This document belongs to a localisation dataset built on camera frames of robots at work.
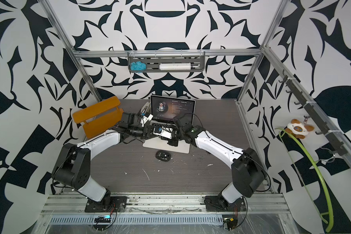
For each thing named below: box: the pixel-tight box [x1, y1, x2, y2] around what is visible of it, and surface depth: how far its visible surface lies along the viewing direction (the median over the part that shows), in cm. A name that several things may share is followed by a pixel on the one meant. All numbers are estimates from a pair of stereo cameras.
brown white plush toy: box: [285, 118, 315, 139], surface depth 61 cm
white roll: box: [159, 62, 192, 71], surface depth 92 cm
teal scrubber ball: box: [130, 60, 147, 74], surface depth 93 cm
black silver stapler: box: [137, 101, 151, 117], surface depth 114 cm
